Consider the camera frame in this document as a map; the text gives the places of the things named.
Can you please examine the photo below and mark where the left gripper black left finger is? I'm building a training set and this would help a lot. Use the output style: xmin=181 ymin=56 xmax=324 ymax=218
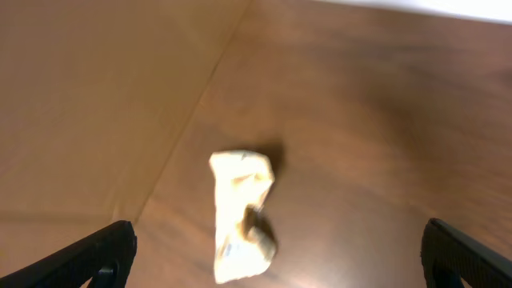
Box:
xmin=1 ymin=220 xmax=137 ymax=288

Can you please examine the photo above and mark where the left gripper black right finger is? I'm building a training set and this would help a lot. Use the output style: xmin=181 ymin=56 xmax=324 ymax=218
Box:
xmin=421 ymin=218 xmax=511 ymax=288

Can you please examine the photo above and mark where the white paper bag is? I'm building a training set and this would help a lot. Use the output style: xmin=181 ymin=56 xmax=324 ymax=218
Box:
xmin=209 ymin=150 xmax=278 ymax=284

